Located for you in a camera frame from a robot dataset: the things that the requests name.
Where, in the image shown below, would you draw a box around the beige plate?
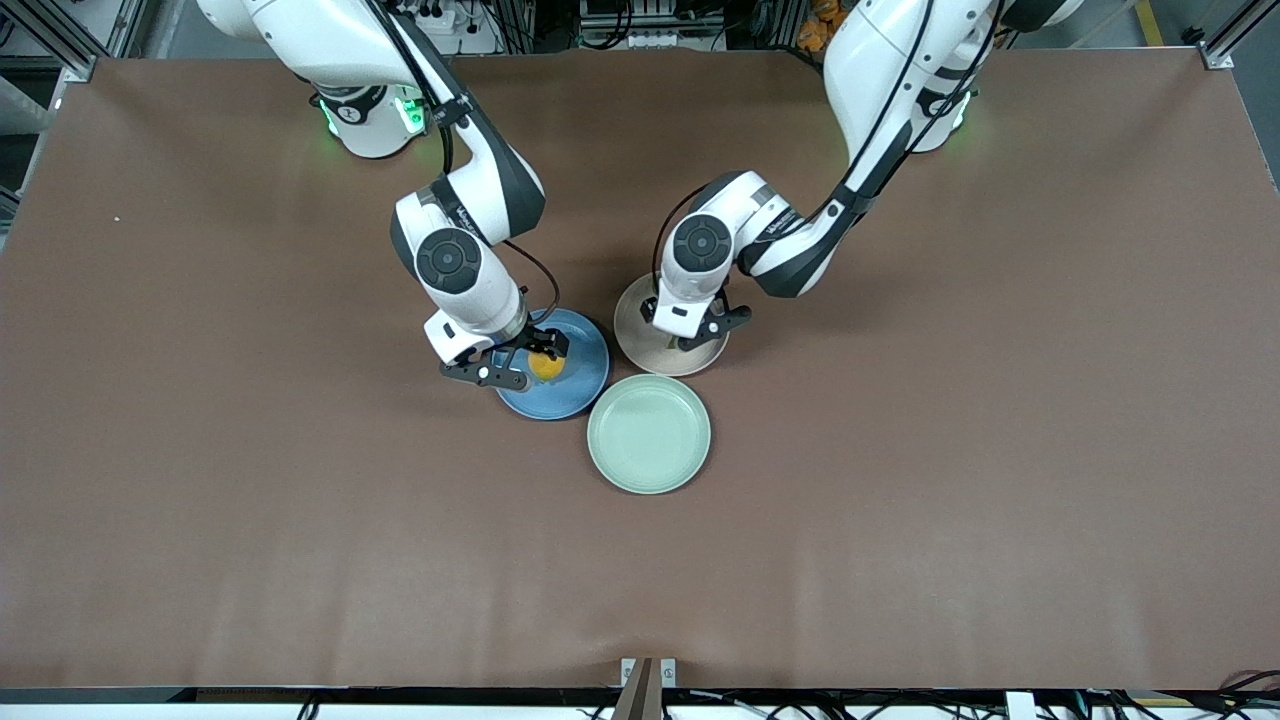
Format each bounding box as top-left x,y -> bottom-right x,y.
613,271 -> 732,378

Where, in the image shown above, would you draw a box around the blue plate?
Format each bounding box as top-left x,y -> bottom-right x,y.
493,307 -> 611,421

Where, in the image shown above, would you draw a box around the light green plate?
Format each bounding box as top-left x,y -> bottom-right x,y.
586,374 -> 713,496

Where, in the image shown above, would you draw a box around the orange snack packets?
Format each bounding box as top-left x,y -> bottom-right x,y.
797,0 -> 851,53

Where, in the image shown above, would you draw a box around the camera mounting post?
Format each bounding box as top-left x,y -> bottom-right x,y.
612,657 -> 678,720

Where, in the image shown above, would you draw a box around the aluminium frame profile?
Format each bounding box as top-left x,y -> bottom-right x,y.
1195,0 -> 1280,71
0,0 -> 101,83

